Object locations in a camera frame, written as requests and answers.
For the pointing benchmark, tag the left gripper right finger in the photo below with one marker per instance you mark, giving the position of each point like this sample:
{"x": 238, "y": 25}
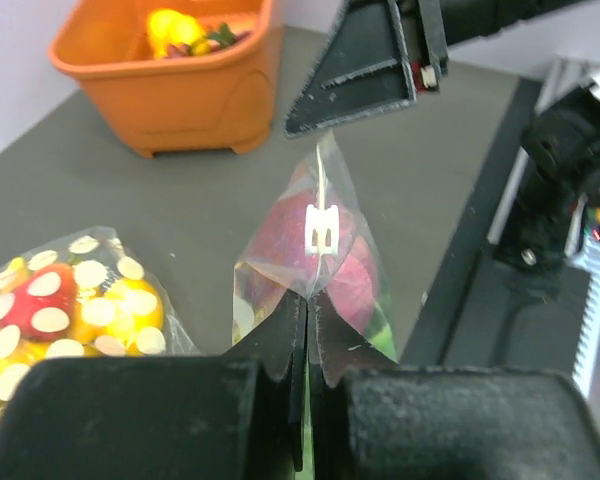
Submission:
{"x": 375, "y": 419}

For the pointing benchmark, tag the orange plastic bin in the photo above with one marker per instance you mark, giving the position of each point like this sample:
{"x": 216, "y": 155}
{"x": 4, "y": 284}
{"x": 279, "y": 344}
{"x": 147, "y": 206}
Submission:
{"x": 224, "y": 99}

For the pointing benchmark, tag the fake red strawberries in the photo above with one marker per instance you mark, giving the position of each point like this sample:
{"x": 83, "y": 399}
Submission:
{"x": 223, "y": 37}

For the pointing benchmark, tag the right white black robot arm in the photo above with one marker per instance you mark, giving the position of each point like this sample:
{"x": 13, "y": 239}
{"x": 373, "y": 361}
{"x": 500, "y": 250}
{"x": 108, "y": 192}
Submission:
{"x": 562, "y": 143}

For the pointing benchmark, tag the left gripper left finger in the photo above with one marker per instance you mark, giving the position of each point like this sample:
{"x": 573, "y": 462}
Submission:
{"x": 238, "y": 415}

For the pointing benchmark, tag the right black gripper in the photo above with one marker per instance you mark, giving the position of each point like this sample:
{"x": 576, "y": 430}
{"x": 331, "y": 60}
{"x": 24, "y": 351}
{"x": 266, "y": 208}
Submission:
{"x": 374, "y": 55}

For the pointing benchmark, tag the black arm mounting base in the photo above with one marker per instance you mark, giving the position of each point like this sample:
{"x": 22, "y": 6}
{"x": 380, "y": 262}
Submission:
{"x": 481, "y": 312}

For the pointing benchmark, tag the fake green lettuce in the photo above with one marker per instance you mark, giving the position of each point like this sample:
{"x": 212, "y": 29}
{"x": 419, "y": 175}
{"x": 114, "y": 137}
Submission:
{"x": 379, "y": 334}

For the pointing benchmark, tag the polka dot bag with fruit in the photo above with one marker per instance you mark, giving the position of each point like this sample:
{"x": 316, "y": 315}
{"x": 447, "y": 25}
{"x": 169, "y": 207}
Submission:
{"x": 82, "y": 295}

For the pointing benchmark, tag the yellow fake lemon upper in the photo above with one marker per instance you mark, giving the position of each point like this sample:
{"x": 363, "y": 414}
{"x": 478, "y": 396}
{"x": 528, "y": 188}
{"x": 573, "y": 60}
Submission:
{"x": 168, "y": 28}

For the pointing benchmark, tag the grey slotted cable duct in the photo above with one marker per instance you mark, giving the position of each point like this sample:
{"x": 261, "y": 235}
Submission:
{"x": 589, "y": 337}

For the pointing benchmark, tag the fake red onion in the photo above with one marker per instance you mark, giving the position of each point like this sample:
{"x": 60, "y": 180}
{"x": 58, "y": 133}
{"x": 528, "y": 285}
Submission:
{"x": 276, "y": 260}

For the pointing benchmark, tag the polka dot bag with vegetables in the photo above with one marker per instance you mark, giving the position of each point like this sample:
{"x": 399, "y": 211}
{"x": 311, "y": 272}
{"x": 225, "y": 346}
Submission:
{"x": 315, "y": 250}

